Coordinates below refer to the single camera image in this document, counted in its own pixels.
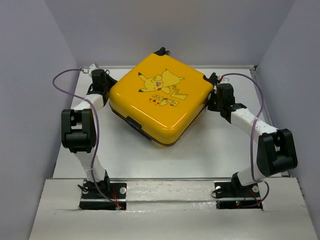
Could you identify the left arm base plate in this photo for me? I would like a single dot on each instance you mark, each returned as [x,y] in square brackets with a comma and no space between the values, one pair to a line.
[92,200]

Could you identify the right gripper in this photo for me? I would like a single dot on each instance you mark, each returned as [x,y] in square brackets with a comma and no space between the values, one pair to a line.
[210,106]

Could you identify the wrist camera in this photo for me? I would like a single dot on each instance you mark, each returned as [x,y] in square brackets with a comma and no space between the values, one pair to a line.
[223,80]
[88,70]

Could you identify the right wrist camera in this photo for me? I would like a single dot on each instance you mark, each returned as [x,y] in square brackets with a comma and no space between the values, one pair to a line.
[223,80]

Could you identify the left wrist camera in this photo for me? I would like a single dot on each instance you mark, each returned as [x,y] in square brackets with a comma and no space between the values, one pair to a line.
[88,70]

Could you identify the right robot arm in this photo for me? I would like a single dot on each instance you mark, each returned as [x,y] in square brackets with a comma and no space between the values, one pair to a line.
[272,150]

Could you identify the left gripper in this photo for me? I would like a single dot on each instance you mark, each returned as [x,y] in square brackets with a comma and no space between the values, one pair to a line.
[113,81]

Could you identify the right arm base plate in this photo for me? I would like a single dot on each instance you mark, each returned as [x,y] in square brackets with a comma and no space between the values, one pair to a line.
[226,198]

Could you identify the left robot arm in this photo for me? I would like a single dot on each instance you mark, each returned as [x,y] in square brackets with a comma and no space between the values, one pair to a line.
[80,132]

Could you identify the yellow hard-shell suitcase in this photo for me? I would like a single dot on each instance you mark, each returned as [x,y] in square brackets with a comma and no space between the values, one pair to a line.
[160,97]

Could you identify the silver front rail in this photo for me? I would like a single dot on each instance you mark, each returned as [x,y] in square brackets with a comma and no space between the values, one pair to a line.
[167,179]

